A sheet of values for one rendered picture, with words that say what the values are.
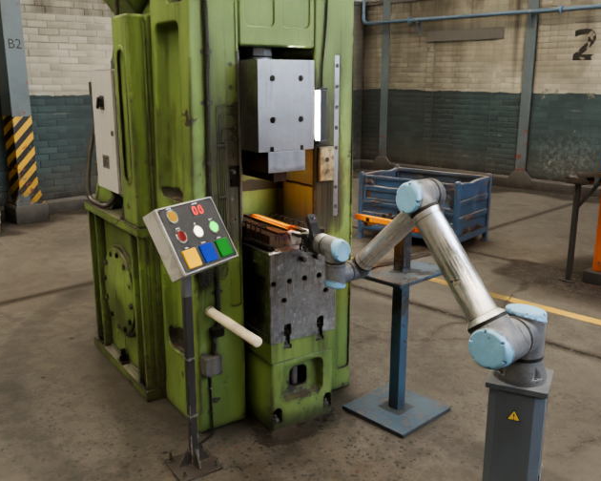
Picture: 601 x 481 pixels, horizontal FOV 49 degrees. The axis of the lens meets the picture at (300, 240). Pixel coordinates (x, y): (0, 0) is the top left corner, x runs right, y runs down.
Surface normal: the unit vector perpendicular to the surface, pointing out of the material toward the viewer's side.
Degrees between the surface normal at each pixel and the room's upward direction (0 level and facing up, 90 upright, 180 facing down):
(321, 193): 90
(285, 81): 90
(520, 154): 90
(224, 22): 90
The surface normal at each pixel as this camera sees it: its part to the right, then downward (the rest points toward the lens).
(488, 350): -0.68, 0.25
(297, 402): 0.55, 0.19
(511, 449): -0.43, 0.22
